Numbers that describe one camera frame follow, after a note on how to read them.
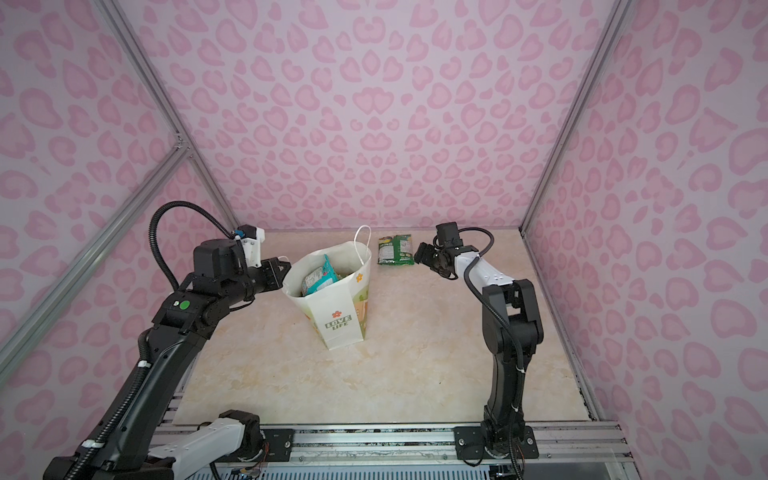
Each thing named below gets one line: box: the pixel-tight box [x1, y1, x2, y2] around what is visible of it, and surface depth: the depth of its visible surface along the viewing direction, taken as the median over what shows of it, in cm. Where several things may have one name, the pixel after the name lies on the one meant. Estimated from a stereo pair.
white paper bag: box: [282, 225, 372, 351], surface depth 83 cm
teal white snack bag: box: [301, 254, 343, 296], surface depth 85 cm
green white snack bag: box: [377, 234, 415, 266], surface depth 112 cm
